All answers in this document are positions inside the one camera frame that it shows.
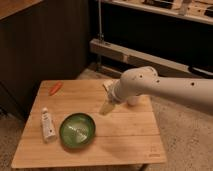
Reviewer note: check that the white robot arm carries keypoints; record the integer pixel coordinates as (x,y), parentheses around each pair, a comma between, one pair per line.
(193,92)

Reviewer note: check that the white cup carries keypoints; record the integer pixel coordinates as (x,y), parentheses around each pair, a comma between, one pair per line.
(133,101)

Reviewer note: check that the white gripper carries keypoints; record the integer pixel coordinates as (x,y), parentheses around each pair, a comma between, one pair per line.
(108,106)

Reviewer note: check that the orange carrot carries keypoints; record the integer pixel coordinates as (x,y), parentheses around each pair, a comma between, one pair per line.
(55,88)

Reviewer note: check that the white tube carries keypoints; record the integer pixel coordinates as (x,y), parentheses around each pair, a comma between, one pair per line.
(48,129)

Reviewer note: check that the dark wooden cabinet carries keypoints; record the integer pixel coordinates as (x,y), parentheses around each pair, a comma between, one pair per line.
(48,41)

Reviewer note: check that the wooden table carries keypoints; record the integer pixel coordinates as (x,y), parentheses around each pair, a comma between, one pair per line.
(127,135)

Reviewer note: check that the metal shelf rack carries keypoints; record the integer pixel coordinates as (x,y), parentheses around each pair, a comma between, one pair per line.
(174,47)

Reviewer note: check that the green ceramic bowl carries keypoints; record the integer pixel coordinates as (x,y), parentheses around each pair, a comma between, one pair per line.
(77,130)

